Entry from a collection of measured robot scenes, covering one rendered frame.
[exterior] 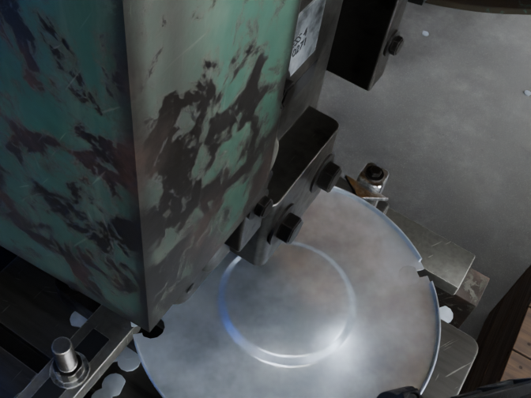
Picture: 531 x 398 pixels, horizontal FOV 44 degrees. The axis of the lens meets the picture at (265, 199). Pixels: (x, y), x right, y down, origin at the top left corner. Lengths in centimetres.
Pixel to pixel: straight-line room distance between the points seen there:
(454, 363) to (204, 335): 23
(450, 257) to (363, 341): 28
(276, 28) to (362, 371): 42
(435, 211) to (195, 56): 157
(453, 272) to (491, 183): 102
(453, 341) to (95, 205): 47
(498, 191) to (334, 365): 131
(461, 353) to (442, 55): 161
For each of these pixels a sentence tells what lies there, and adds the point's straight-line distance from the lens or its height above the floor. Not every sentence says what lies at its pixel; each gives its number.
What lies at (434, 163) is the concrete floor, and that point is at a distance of 185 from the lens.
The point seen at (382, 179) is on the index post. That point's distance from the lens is 71.
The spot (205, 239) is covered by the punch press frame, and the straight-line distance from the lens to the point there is 29.
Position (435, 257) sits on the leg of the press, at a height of 64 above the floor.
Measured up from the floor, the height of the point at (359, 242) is 78.
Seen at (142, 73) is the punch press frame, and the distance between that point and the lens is 18.
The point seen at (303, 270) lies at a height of 79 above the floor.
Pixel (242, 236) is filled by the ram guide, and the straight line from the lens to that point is 39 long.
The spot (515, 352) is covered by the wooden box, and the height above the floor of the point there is 35.
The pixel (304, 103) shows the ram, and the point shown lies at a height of 98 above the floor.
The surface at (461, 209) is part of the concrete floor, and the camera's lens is 178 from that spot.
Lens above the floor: 133
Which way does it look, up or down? 53 degrees down
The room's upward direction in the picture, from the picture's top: 10 degrees clockwise
